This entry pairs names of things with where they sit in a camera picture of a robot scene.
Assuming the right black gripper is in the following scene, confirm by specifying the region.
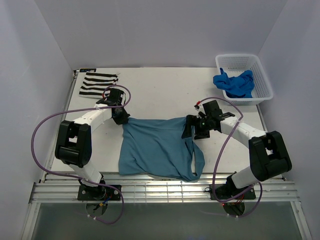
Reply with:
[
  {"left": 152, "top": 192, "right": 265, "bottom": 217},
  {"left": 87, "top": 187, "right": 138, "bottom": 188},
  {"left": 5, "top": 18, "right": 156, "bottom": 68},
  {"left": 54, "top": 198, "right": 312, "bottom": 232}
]
[{"left": 181, "top": 114, "right": 212, "bottom": 140}]

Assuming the black white striped tank top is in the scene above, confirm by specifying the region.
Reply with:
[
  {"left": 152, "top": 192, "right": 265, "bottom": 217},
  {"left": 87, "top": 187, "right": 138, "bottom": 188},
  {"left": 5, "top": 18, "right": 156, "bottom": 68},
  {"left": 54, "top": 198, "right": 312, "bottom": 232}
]
[{"left": 78, "top": 72, "right": 119, "bottom": 99}]

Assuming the light blue tank top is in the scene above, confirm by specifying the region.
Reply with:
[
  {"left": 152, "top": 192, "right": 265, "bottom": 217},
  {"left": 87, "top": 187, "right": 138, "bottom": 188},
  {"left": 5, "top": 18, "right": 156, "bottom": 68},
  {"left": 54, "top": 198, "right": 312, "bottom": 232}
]
[{"left": 118, "top": 117, "right": 205, "bottom": 182}]

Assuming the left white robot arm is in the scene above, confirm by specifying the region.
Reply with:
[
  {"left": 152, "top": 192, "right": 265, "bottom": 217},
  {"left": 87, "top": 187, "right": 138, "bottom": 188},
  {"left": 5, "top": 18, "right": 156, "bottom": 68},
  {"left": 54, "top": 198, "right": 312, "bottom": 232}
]
[{"left": 55, "top": 104, "right": 130, "bottom": 200}]

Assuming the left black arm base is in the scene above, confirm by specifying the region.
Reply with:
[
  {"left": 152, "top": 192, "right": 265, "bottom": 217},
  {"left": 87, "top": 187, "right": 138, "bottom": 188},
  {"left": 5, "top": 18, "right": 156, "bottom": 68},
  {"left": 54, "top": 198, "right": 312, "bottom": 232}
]
[{"left": 77, "top": 185, "right": 122, "bottom": 202}]

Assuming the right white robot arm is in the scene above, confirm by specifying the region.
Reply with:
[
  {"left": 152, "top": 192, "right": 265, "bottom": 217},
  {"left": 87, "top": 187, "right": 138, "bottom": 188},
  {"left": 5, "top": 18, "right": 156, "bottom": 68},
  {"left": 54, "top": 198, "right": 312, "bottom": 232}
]
[{"left": 181, "top": 112, "right": 292, "bottom": 200}]

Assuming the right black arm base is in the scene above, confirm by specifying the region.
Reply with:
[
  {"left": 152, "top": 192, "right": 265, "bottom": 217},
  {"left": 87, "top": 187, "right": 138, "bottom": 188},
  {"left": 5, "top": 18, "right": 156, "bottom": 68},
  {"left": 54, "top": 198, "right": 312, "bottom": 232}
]
[{"left": 204, "top": 184, "right": 256, "bottom": 200}]

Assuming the royal blue tank top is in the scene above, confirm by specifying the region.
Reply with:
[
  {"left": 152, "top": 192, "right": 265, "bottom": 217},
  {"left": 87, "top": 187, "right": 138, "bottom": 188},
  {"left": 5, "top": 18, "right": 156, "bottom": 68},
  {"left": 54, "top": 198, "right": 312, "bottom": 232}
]
[{"left": 213, "top": 68, "right": 255, "bottom": 99}]

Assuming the white plastic basket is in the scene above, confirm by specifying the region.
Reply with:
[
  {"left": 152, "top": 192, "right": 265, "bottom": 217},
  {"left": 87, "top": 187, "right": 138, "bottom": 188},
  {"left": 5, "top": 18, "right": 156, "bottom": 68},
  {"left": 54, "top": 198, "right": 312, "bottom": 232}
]
[{"left": 213, "top": 54, "right": 274, "bottom": 105}]

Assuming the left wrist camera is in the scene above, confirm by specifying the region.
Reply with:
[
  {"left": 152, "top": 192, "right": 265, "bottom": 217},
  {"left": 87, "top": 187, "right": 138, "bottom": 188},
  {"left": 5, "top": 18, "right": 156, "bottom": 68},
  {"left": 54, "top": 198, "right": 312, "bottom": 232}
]
[{"left": 96, "top": 88, "right": 126, "bottom": 106}]

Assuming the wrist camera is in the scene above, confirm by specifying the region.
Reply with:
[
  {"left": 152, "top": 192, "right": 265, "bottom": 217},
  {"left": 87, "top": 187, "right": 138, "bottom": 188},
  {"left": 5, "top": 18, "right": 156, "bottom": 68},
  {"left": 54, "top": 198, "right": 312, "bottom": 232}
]
[
  {"left": 194, "top": 100, "right": 235, "bottom": 121},
  {"left": 96, "top": 88, "right": 126, "bottom": 106}
]

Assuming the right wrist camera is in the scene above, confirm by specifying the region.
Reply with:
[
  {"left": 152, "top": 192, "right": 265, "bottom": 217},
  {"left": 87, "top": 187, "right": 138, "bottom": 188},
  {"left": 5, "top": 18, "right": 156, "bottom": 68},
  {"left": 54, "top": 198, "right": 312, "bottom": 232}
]
[{"left": 194, "top": 100, "right": 235, "bottom": 121}]

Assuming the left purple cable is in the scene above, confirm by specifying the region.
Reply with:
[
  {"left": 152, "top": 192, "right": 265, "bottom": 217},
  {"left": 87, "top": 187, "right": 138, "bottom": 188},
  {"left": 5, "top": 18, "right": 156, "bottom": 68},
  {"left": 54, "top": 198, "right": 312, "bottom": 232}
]
[{"left": 30, "top": 84, "right": 133, "bottom": 225}]

